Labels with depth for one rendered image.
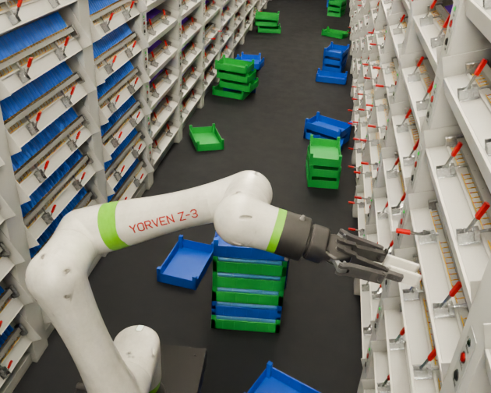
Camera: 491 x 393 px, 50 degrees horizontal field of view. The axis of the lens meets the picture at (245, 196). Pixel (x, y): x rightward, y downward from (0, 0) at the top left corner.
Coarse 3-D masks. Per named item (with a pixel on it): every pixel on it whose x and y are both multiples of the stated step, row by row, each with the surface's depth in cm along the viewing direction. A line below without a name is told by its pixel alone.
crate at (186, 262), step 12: (180, 240) 276; (180, 252) 276; (192, 252) 277; (204, 252) 277; (168, 264) 267; (180, 264) 267; (192, 264) 268; (204, 264) 260; (168, 276) 252; (180, 276) 259; (192, 276) 260; (192, 288) 252
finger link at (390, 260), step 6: (390, 258) 108; (396, 258) 108; (384, 264) 109; (390, 264) 108; (396, 264) 108; (402, 264) 108; (408, 264) 108; (414, 264) 108; (408, 270) 108; (414, 270) 108
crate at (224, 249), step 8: (216, 232) 215; (216, 240) 207; (216, 248) 209; (224, 248) 208; (232, 248) 208; (240, 248) 208; (248, 248) 208; (216, 256) 211; (224, 256) 210; (232, 256) 210; (240, 256) 210; (248, 256) 210; (256, 256) 210; (264, 256) 209; (272, 256) 209; (280, 256) 209
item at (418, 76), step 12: (408, 60) 195; (420, 60) 179; (408, 72) 192; (420, 72) 189; (432, 72) 179; (408, 84) 181; (420, 84) 178; (432, 84) 156; (408, 96) 178; (420, 96) 169; (420, 108) 160; (420, 120) 144; (420, 132) 147
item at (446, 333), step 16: (432, 192) 144; (416, 208) 147; (432, 208) 144; (416, 224) 141; (432, 224) 139; (416, 240) 135; (432, 256) 128; (448, 256) 126; (432, 272) 123; (432, 288) 118; (448, 288) 117; (432, 304) 114; (432, 320) 110; (448, 320) 109; (464, 320) 108; (448, 336) 105; (448, 352) 102
